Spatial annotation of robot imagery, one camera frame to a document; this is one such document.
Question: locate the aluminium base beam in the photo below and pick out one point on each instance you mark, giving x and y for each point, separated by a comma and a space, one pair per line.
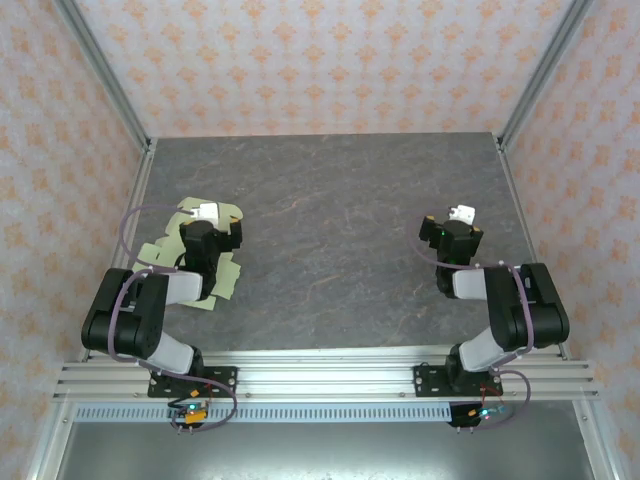
325, 380

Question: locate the grey metal sheet panel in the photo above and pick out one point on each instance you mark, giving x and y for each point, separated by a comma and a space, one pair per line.
325, 455

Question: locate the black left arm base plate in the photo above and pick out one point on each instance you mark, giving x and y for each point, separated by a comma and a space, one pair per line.
225, 376

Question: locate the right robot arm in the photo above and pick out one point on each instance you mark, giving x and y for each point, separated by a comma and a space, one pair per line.
530, 310

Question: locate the aluminium frame post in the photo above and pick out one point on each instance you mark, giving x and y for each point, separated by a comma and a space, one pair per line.
107, 75
541, 75

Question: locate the aluminium table side rail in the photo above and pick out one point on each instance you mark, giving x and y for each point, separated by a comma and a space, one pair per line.
121, 250
531, 250

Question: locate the light green paper box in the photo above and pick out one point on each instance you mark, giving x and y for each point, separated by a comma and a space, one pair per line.
152, 252

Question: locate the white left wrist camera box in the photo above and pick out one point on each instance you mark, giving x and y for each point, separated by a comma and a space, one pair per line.
207, 211

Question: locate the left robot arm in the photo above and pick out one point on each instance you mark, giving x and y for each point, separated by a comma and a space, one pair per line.
130, 320

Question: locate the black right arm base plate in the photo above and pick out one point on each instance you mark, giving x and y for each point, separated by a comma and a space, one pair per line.
425, 380

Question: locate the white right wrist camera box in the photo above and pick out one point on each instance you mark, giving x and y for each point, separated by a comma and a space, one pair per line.
462, 214

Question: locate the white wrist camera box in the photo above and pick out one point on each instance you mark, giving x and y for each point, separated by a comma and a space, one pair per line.
207, 211
462, 214

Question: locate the aluminium frame leg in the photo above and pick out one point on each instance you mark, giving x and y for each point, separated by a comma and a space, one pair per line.
597, 450
47, 450

